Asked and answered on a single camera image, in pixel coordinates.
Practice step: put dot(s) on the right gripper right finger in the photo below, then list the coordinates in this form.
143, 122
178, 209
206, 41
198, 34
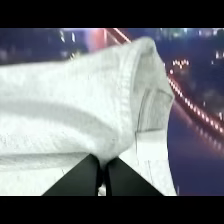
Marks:
128, 181

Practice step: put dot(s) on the light grey garment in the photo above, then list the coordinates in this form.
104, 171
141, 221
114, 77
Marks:
73, 110

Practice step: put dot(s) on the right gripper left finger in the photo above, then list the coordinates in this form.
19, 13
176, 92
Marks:
81, 180

